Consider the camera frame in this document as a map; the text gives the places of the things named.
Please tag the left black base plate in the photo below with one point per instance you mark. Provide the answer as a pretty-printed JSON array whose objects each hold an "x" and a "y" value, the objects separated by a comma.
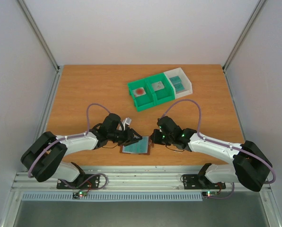
[{"x": 91, "y": 182}]

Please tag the aluminium frame post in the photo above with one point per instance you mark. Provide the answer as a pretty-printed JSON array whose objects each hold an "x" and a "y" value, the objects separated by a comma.
[
  {"x": 28, "y": 15},
  {"x": 246, "y": 29}
]

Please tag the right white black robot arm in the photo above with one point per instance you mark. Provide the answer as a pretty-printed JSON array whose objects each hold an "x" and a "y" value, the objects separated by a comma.
[{"x": 244, "y": 163}]

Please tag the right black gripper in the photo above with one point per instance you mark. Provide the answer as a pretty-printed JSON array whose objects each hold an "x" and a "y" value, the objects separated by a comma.
[{"x": 157, "y": 137}]

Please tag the grey slotted cable duct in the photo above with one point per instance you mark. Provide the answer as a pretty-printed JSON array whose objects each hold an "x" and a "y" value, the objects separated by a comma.
[{"x": 112, "y": 196}]

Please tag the green left bin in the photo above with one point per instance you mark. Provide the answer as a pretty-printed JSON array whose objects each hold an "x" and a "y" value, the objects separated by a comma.
[{"x": 143, "y": 102}]

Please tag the green middle bin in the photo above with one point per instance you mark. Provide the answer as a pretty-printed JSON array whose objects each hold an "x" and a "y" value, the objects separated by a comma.
[{"x": 164, "y": 95}]

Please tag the circuit board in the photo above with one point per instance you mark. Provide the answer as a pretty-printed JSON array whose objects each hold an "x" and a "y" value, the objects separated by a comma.
[
  {"x": 80, "y": 194},
  {"x": 208, "y": 194}
]

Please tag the teal card in white bin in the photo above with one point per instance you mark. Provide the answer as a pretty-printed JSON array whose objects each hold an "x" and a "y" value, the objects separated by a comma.
[{"x": 177, "y": 83}]

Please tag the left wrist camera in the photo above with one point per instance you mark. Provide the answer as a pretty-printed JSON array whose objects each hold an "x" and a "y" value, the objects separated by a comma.
[{"x": 126, "y": 122}]

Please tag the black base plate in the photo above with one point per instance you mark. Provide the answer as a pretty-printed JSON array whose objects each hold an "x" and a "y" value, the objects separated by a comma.
[
  {"x": 91, "y": 182},
  {"x": 191, "y": 181}
]

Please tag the right aluminium frame post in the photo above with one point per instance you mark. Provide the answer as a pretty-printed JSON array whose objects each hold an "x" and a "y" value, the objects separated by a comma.
[{"x": 246, "y": 29}]

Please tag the aluminium front rail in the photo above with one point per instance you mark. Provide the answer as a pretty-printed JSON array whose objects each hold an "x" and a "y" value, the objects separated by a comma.
[{"x": 121, "y": 179}]

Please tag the left circuit board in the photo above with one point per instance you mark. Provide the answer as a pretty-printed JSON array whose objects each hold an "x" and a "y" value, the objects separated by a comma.
[{"x": 80, "y": 194}]

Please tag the grey card with red dot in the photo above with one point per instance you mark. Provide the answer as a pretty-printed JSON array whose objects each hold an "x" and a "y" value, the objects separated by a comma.
[{"x": 139, "y": 92}]

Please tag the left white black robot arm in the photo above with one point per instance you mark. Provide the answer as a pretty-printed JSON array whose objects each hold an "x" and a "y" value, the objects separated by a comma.
[{"x": 44, "y": 158}]

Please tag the green bin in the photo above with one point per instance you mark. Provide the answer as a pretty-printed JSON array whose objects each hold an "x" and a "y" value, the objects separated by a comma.
[
  {"x": 164, "y": 95},
  {"x": 143, "y": 102}
]

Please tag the right circuit board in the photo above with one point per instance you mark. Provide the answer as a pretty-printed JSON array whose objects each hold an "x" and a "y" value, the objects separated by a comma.
[{"x": 208, "y": 194}]

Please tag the white bin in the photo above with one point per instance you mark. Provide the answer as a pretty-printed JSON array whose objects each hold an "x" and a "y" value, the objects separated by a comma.
[{"x": 185, "y": 80}]

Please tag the left aluminium frame post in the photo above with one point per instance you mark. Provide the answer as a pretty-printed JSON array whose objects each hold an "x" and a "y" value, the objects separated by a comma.
[{"x": 28, "y": 15}]

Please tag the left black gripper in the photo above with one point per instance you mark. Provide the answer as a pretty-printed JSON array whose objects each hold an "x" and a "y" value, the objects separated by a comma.
[{"x": 129, "y": 137}]

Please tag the brown leather card holder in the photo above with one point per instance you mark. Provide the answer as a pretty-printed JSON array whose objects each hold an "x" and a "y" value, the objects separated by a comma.
[{"x": 136, "y": 149}]

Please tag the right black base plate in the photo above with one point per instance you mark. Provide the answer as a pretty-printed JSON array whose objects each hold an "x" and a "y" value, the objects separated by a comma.
[{"x": 191, "y": 181}]

